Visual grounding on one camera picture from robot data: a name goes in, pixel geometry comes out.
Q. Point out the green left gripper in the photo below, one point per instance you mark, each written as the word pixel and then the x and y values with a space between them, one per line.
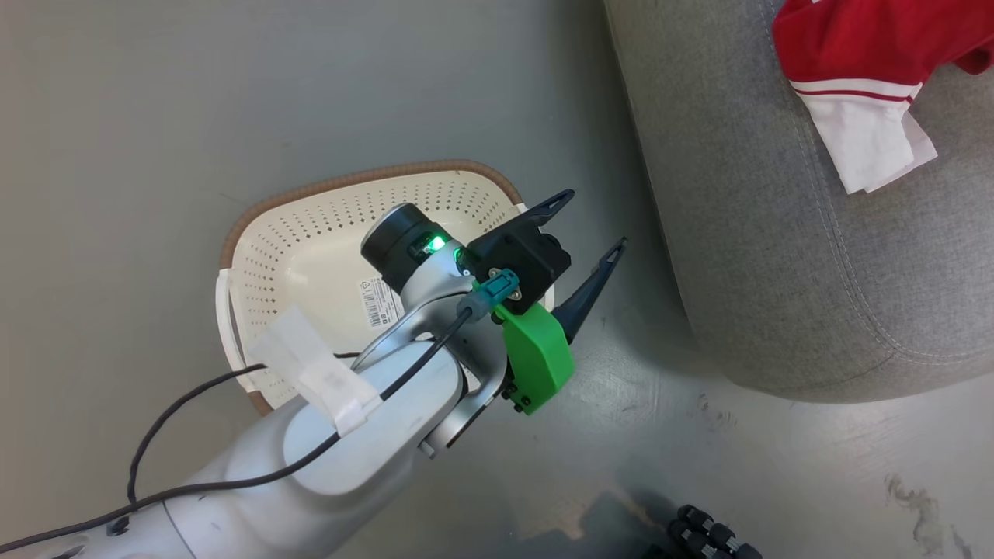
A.
pixel 537 357

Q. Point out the red basketball jersey clothing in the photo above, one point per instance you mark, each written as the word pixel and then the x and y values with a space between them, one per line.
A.
pixel 854 46

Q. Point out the white tape strip on arm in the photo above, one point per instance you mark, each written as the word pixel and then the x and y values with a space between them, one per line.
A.
pixel 318 373

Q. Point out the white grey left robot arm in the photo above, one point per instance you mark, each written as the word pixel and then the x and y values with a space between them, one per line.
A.
pixel 342 458

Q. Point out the grey fabric sofa seat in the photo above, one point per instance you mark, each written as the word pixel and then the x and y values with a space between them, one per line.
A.
pixel 776 256

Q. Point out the white perforated plastic laundry basket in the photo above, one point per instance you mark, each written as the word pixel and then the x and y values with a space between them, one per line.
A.
pixel 326 233

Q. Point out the white barcode sticker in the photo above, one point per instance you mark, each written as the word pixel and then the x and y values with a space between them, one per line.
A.
pixel 379 301

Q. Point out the black roller omni wheel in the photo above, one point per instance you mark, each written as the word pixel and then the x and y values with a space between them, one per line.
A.
pixel 710 536

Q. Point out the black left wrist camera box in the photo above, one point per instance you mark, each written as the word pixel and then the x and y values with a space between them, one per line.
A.
pixel 520 252

